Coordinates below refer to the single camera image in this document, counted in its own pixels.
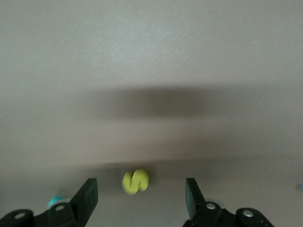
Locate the teal foam letter y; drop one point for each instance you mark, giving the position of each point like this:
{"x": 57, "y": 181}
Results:
{"x": 55, "y": 200}

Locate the yellow foam letter s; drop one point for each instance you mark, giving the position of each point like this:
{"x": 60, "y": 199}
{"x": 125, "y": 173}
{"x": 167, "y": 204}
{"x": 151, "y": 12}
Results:
{"x": 136, "y": 182}

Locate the brown table cover sheet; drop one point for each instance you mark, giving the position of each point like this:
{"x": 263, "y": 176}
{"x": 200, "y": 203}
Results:
{"x": 151, "y": 47}

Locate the blue foam plus sign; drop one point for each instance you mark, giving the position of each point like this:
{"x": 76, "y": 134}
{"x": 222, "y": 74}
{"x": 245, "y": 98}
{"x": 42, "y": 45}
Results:
{"x": 301, "y": 186}

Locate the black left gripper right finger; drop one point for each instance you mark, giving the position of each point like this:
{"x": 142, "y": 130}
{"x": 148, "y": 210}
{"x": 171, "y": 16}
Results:
{"x": 193, "y": 201}

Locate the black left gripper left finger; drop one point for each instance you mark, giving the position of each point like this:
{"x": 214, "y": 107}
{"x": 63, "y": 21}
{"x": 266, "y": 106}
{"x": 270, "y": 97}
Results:
{"x": 87, "y": 201}

